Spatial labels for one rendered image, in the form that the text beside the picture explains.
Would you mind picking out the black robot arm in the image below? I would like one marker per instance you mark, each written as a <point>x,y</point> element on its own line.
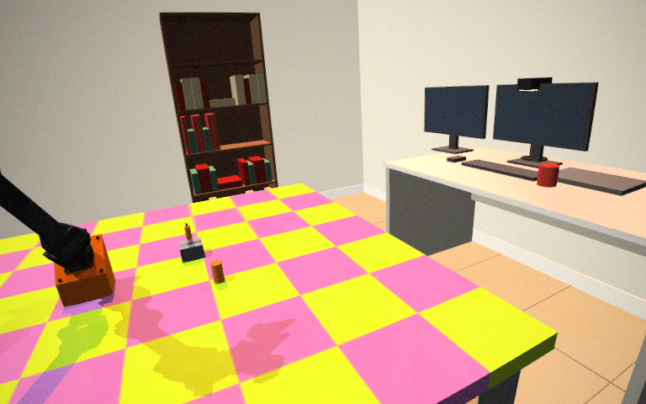
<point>68,246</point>

